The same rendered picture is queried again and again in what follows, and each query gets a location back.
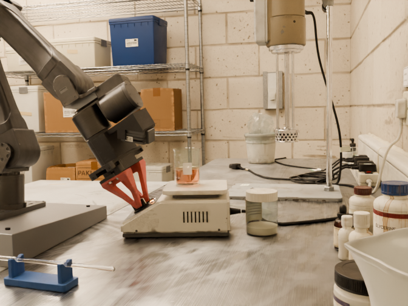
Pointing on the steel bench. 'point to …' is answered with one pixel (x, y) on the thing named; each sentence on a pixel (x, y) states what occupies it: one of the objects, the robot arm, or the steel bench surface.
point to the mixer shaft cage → (284, 136)
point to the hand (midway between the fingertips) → (140, 201)
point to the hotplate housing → (183, 217)
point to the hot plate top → (217, 186)
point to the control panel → (144, 207)
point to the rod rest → (40, 282)
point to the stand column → (329, 100)
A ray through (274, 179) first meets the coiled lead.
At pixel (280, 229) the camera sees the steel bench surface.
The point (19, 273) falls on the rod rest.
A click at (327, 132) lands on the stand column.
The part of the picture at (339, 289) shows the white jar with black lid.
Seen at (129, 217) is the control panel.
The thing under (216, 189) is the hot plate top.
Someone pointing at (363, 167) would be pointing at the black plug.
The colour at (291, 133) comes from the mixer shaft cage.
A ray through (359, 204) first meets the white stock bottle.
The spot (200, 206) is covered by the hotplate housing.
